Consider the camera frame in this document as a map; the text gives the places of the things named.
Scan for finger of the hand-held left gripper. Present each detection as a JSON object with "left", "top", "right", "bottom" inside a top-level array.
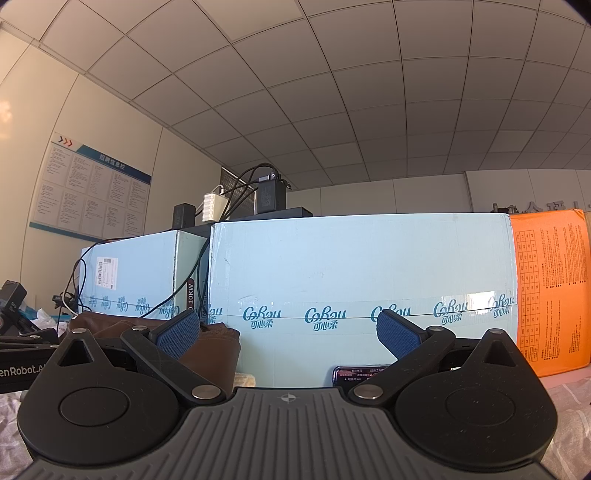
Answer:
[{"left": 0, "top": 335, "right": 60, "bottom": 352}]

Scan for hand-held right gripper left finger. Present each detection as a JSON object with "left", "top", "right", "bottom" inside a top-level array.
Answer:
[{"left": 50, "top": 308, "right": 227, "bottom": 408}]

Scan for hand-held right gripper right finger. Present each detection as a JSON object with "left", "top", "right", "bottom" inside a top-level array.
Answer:
[{"left": 347, "top": 308, "right": 530, "bottom": 408}]

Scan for white plastic bag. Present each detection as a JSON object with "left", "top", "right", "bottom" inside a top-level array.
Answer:
[{"left": 27, "top": 307, "right": 71, "bottom": 332}]

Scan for brown leather bag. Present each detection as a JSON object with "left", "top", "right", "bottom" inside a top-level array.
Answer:
[{"left": 67, "top": 310, "right": 242, "bottom": 395}]

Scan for smartphone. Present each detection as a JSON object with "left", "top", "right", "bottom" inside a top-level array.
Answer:
[{"left": 332, "top": 364, "right": 393, "bottom": 388}]

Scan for large light blue carton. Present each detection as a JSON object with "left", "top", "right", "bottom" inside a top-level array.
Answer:
[{"left": 207, "top": 212, "right": 520, "bottom": 388}]

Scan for small light blue carton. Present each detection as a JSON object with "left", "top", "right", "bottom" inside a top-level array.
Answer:
[{"left": 79, "top": 230, "right": 208, "bottom": 320}]

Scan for small black power adapter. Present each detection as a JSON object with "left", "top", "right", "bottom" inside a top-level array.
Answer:
[{"left": 172, "top": 203, "right": 197, "bottom": 230}]

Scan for black flat device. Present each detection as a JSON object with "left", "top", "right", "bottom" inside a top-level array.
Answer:
[{"left": 225, "top": 206, "right": 314, "bottom": 223}]

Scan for orange carton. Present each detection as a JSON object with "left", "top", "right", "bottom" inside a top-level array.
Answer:
[{"left": 508, "top": 209, "right": 591, "bottom": 378}]

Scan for dark window blind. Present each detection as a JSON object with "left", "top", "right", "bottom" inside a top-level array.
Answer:
[{"left": 220, "top": 166, "right": 260, "bottom": 217}]

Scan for large black power adapter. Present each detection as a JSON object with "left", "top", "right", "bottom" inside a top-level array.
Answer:
[{"left": 256, "top": 172, "right": 290, "bottom": 214}]

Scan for black camera device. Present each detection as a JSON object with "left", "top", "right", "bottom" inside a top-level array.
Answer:
[{"left": 0, "top": 280, "right": 44, "bottom": 339}]

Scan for thin black cable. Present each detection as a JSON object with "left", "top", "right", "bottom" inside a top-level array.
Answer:
[{"left": 59, "top": 237, "right": 120, "bottom": 319}]

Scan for black cable bundle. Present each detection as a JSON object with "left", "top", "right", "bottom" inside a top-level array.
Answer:
[{"left": 220, "top": 163, "right": 293, "bottom": 220}]

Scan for wall poster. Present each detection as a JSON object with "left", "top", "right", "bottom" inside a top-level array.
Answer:
[{"left": 29, "top": 131, "right": 153, "bottom": 241}]

